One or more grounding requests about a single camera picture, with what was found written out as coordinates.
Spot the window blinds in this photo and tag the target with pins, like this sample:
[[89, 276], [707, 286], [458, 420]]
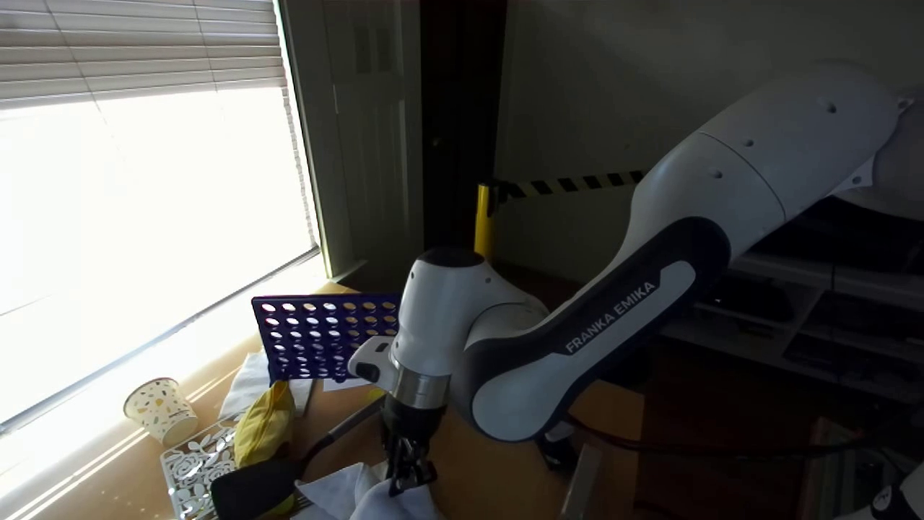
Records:
[[93, 50]]

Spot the blue connect four grid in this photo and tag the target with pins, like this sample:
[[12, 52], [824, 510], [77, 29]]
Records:
[[314, 336]]

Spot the black yellow barrier tape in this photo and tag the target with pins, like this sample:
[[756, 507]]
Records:
[[529, 189]]

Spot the left yellow barrier post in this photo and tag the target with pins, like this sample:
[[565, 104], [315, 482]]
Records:
[[484, 221]]

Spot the grey metal bar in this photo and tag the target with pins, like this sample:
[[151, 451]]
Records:
[[581, 485]]

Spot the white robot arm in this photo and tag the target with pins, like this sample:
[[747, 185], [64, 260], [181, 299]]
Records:
[[512, 367]]

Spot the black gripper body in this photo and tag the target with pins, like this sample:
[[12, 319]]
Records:
[[409, 436]]

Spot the white towel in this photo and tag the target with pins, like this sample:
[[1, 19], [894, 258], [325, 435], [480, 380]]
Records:
[[360, 491]]

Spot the white cloth under grid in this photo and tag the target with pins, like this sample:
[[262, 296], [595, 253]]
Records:
[[253, 381]]

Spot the white shelf unit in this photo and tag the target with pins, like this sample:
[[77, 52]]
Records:
[[832, 296]]

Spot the clear plastic tray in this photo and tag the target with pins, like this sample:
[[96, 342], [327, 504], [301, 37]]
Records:
[[191, 469]]

